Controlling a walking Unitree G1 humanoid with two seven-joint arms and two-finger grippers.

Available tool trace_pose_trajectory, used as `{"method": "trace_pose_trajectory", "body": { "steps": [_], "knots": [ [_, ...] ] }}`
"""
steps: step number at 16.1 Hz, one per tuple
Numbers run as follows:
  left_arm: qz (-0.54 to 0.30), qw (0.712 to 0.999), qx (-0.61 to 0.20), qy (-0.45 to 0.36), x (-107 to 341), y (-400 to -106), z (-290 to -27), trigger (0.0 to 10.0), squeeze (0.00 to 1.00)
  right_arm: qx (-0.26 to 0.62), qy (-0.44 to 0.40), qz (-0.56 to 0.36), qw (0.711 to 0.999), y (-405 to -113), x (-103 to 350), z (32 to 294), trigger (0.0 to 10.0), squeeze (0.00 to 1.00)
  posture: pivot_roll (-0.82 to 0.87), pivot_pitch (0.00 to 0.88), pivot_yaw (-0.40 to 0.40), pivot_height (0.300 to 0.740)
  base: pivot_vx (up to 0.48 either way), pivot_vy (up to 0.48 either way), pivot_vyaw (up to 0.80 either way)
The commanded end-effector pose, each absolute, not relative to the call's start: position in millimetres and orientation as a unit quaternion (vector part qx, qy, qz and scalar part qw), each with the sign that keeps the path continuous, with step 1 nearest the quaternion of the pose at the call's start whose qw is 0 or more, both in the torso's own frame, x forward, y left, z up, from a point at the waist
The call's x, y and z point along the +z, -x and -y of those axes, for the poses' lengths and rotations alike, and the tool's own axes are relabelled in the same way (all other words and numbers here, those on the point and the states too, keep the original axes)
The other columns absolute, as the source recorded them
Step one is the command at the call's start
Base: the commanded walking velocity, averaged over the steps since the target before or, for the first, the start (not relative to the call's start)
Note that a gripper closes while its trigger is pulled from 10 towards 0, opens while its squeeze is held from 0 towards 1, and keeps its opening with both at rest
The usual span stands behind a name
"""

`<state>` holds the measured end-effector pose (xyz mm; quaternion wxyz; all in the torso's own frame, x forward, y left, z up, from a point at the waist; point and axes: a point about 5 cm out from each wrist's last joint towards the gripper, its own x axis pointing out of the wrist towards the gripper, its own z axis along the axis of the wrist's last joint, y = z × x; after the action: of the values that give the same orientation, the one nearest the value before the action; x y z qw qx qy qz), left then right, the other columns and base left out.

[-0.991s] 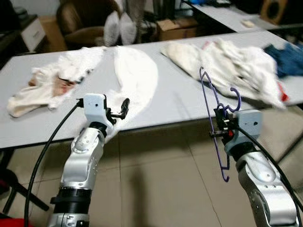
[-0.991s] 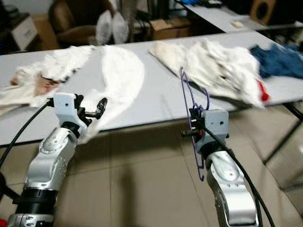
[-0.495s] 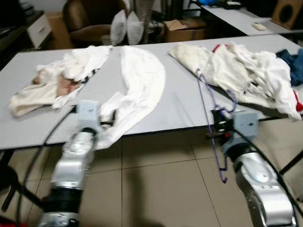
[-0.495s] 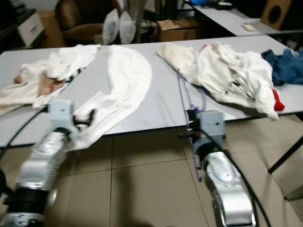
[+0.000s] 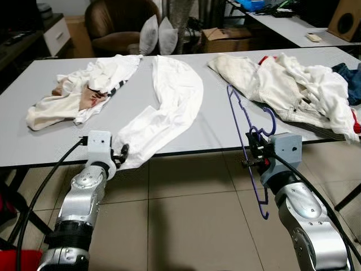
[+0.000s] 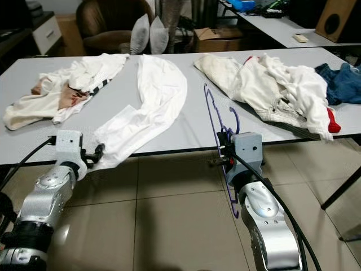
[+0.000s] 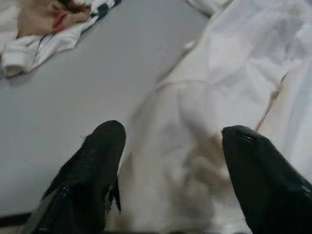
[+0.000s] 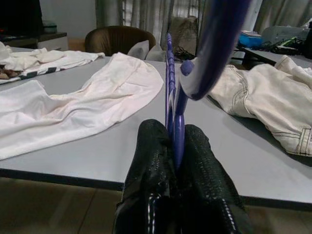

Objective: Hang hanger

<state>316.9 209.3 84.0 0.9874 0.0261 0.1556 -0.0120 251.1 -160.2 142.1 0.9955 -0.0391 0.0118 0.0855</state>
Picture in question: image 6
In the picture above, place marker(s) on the white crumpled shirt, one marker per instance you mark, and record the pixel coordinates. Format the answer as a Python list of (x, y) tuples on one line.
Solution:
[(299, 84)]

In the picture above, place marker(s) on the white garment striped trim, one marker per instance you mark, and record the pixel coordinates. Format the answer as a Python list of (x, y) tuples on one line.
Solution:
[(96, 68)]

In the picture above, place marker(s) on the wooden speaker box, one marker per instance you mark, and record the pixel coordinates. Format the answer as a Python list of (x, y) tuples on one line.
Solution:
[(350, 14)]

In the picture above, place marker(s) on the white long sleeve garment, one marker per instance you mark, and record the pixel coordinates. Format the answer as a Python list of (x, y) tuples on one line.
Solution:
[(158, 96)]

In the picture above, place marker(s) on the cardboard box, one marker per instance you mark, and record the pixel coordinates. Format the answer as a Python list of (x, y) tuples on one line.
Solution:
[(217, 40)]

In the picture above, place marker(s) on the blue jeans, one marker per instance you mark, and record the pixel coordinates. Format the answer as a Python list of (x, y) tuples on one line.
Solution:
[(344, 84)]

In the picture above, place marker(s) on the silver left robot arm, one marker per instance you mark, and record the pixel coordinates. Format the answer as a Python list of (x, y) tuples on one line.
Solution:
[(45, 197)]

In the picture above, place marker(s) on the brown leather armchair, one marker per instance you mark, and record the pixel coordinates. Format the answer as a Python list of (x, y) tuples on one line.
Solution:
[(104, 22)]

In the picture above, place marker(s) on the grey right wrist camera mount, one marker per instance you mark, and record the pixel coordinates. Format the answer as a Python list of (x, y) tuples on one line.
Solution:
[(248, 148)]

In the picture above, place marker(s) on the cream garment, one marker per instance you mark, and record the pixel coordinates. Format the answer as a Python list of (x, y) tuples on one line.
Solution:
[(25, 116)]

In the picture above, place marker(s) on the red garment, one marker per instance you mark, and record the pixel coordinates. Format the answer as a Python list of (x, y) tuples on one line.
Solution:
[(334, 121)]

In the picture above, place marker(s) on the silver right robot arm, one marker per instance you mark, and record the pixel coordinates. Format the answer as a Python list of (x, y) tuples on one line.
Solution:
[(265, 212)]

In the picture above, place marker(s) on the grey table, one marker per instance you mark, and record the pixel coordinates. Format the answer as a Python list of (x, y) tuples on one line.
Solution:
[(180, 135)]

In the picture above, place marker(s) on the grey pillow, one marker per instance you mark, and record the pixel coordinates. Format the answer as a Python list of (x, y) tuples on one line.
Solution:
[(159, 36), (141, 36)]

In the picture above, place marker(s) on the white drawer cabinet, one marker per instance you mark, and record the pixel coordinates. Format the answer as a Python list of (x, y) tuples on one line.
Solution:
[(48, 35)]

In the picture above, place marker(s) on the blue plastic box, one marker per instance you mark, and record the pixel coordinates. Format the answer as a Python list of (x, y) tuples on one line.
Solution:
[(242, 5)]

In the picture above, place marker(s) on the cream zip jacket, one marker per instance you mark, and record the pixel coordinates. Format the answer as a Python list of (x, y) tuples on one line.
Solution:
[(220, 70)]

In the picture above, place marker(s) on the purple plastic hanger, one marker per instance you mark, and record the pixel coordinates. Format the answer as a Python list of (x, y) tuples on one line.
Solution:
[(238, 120)]

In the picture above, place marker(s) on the white long table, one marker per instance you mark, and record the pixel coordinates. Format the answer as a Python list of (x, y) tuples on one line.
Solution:
[(276, 31)]

